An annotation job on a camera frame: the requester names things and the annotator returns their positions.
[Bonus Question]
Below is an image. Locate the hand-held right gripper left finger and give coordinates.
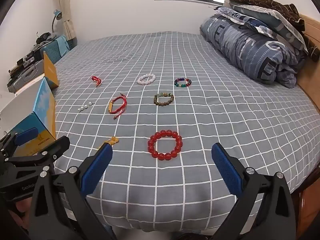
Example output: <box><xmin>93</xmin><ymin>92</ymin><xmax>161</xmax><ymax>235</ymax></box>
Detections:
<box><xmin>27</xmin><ymin>144</ymin><xmax>118</xmax><ymax>240</ymax></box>

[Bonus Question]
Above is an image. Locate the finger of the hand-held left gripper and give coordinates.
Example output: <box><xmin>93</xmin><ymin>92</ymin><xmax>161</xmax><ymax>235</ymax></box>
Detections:
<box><xmin>4</xmin><ymin>135</ymin><xmax>71</xmax><ymax>178</ymax></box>
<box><xmin>0</xmin><ymin>127</ymin><xmax>39</xmax><ymax>157</ymax></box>

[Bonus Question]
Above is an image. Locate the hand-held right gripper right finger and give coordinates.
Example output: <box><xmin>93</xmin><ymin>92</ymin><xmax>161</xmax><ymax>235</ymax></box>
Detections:
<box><xmin>211</xmin><ymin>142</ymin><xmax>298</xmax><ymax>240</ymax></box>

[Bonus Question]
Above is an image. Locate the blue yellow cardboard box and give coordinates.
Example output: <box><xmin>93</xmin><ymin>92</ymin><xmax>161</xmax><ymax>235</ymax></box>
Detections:
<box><xmin>0</xmin><ymin>51</ymin><xmax>60</xmax><ymax>155</ymax></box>

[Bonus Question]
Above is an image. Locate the white pearl string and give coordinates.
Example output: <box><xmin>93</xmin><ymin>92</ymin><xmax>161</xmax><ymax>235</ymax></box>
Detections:
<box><xmin>77</xmin><ymin>101</ymin><xmax>96</xmax><ymax>112</ymax></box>

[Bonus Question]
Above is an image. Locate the red cord bracelet gold tube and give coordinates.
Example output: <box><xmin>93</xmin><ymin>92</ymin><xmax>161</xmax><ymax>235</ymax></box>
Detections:
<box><xmin>108</xmin><ymin>94</ymin><xmax>128</xmax><ymax>119</ymax></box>

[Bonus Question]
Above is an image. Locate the small red cord bracelet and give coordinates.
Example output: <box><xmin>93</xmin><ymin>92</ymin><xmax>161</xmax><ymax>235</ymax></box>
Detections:
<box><xmin>90</xmin><ymin>75</ymin><xmax>103</xmax><ymax>88</ymax></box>

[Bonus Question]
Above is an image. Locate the person's left hand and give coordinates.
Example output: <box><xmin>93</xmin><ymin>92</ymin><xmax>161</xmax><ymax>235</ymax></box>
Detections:
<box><xmin>14</xmin><ymin>198</ymin><xmax>34</xmax><ymax>228</ymax></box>

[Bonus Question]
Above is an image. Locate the grey checked bed sheet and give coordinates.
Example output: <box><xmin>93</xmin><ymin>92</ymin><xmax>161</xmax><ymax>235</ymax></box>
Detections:
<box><xmin>49</xmin><ymin>31</ymin><xmax>316</xmax><ymax>233</ymax></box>

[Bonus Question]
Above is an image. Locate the grey suitcase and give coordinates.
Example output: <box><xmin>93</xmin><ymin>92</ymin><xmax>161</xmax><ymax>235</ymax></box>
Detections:
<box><xmin>7</xmin><ymin>59</ymin><xmax>46</xmax><ymax>93</ymax></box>

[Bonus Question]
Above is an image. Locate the pile of dark small items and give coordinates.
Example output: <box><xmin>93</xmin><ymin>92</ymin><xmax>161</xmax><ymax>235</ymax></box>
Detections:
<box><xmin>8</xmin><ymin>47</ymin><xmax>42</xmax><ymax>77</ymax></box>

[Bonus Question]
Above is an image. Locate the teal suitcase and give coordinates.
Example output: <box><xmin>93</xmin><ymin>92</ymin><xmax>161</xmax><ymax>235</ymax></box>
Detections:
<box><xmin>39</xmin><ymin>35</ymin><xmax>70</xmax><ymax>66</ymax></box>

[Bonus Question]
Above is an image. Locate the black bag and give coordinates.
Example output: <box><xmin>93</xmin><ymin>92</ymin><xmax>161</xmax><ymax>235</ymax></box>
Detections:
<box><xmin>36</xmin><ymin>32</ymin><xmax>52</xmax><ymax>45</ymax></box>

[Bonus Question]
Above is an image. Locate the blue desk lamp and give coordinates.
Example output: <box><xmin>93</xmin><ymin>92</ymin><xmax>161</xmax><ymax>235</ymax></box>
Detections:
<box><xmin>51</xmin><ymin>9</ymin><xmax>63</xmax><ymax>34</ymax></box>

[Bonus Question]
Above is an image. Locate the blue-grey pillow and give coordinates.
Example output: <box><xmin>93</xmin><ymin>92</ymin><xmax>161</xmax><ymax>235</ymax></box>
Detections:
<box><xmin>199</xmin><ymin>13</ymin><xmax>308</xmax><ymax>89</ymax></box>

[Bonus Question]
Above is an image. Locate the blue patterned pillow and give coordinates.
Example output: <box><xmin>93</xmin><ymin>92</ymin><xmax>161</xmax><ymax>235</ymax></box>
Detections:
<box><xmin>215</xmin><ymin>5</ymin><xmax>272</xmax><ymax>35</ymax></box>

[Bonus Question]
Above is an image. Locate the grey patterned pillow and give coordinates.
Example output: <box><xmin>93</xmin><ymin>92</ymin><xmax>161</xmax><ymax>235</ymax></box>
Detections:
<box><xmin>229</xmin><ymin>1</ymin><xmax>308</xmax><ymax>53</ymax></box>

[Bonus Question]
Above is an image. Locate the brown patterned blanket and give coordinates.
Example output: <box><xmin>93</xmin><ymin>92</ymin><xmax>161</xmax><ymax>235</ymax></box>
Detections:
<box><xmin>229</xmin><ymin>0</ymin><xmax>320</xmax><ymax>62</ymax></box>

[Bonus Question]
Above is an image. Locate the yellow bead bracelet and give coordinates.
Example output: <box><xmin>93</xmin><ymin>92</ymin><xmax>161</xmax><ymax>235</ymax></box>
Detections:
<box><xmin>96</xmin><ymin>136</ymin><xmax>120</xmax><ymax>151</ymax></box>

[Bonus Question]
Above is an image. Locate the red bead bracelet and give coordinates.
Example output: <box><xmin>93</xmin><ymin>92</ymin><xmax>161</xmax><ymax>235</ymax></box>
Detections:
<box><xmin>147</xmin><ymin>129</ymin><xmax>183</xmax><ymax>160</ymax></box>

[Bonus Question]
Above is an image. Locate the brown green bead bracelet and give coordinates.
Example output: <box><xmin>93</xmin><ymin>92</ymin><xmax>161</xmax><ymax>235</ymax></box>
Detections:
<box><xmin>153</xmin><ymin>92</ymin><xmax>175</xmax><ymax>106</ymax></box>

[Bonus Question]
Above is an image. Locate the multicolour bead bracelet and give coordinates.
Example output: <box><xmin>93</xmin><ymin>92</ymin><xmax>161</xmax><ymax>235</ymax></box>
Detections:
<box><xmin>174</xmin><ymin>78</ymin><xmax>192</xmax><ymax>88</ymax></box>

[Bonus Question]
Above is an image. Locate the white bead bracelet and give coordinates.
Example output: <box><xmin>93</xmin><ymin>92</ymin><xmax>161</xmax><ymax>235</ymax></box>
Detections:
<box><xmin>137</xmin><ymin>73</ymin><xmax>156</xmax><ymax>85</ymax></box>

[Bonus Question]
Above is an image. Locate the wooden bed frame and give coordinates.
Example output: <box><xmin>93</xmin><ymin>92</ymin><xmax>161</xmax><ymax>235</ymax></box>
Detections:
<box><xmin>291</xmin><ymin>14</ymin><xmax>320</xmax><ymax>240</ymax></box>

